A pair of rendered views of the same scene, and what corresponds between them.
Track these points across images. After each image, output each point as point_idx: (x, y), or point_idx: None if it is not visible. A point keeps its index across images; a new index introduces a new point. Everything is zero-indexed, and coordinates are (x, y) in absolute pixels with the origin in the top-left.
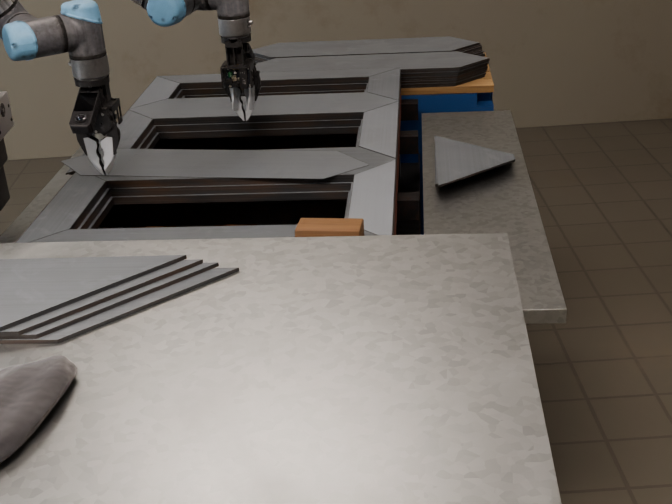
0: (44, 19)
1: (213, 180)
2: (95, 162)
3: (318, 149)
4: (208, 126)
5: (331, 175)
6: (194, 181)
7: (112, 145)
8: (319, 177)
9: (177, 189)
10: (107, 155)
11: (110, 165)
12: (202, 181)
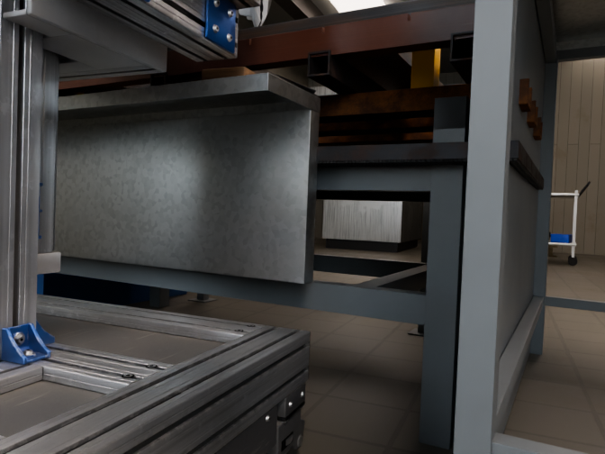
0: None
1: (272, 74)
2: (258, 13)
3: None
4: (144, 85)
5: (313, 92)
6: (265, 70)
7: (267, 5)
8: (312, 90)
9: (259, 72)
10: (265, 12)
11: (263, 22)
12: (267, 72)
